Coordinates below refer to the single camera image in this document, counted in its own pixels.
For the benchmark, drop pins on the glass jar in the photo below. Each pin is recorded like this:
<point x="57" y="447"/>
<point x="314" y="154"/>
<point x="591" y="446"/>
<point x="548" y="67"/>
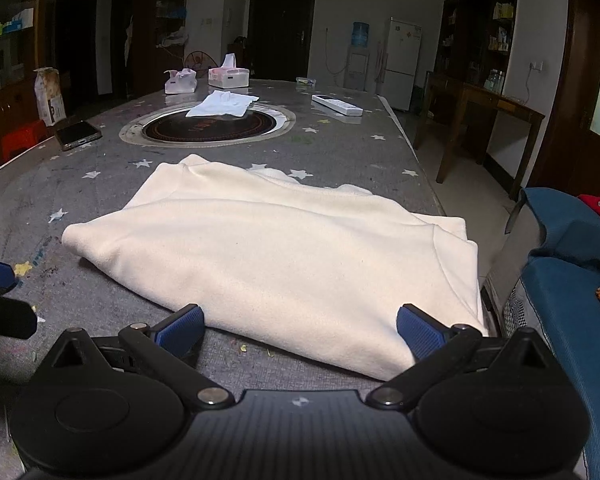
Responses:
<point x="495" y="81"/>

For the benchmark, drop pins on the grey star-patterned tablecloth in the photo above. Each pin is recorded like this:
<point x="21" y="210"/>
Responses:
<point x="105" y="190"/>

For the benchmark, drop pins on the cream fleece sweater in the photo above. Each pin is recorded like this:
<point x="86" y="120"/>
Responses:
<point x="280" y="260"/>

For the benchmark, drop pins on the pink and white tissue box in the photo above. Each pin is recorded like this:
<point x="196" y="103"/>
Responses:
<point x="228" y="76"/>

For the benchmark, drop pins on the blue sofa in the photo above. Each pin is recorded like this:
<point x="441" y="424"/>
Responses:
<point x="565" y="285"/>

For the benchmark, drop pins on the small colourful packet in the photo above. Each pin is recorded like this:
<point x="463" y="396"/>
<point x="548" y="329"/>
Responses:
<point x="306" y="81"/>

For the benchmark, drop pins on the wooden door with frosted glass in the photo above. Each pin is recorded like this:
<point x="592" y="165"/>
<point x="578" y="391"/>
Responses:
<point x="565" y="110"/>

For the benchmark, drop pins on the dark wooden door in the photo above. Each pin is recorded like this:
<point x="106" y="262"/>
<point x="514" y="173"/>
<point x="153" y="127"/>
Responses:
<point x="280" y="30"/>

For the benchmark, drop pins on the smartphone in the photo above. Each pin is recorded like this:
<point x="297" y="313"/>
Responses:
<point x="77" y="135"/>

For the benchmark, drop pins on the wall socket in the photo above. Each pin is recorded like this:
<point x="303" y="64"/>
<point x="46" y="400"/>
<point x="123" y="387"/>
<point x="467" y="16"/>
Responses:
<point x="536" y="66"/>

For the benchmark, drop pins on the wooden display shelf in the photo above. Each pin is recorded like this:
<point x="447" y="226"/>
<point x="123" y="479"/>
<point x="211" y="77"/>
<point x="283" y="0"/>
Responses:
<point x="162" y="20"/>

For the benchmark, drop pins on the round floor fan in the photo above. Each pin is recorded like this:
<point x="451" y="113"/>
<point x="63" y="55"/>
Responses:
<point x="199" y="61"/>

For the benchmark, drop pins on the red plastic stool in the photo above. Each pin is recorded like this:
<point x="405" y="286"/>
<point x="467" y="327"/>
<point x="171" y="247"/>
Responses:
<point x="22" y="137"/>

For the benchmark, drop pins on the wooden desk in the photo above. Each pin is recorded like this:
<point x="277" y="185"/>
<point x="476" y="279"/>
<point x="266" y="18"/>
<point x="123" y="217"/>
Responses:
<point x="485" y="97"/>

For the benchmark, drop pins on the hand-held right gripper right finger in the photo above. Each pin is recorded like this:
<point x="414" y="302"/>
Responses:
<point x="422" y="332"/>

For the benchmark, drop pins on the white refrigerator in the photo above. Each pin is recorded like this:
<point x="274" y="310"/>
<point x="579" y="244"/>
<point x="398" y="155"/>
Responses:
<point x="401" y="65"/>

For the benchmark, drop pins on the printed paper bag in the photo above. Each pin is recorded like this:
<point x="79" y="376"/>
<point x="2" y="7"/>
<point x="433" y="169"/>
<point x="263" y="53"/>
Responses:
<point x="49" y="97"/>

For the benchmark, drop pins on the round built-in hotplate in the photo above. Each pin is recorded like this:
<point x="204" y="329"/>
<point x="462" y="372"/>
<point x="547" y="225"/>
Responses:
<point x="180" y="130"/>

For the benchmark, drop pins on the white remote control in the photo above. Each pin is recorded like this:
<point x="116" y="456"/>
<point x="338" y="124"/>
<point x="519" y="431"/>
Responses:
<point x="336" y="105"/>

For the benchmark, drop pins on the blue water bottle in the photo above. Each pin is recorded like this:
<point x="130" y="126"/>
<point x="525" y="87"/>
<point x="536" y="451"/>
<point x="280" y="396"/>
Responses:
<point x="360" y="35"/>

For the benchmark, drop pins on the dark wooden bookcase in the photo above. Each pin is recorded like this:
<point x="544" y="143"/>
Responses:
<point x="475" y="35"/>

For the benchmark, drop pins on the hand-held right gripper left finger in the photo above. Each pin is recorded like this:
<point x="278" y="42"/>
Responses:
<point x="182" y="331"/>

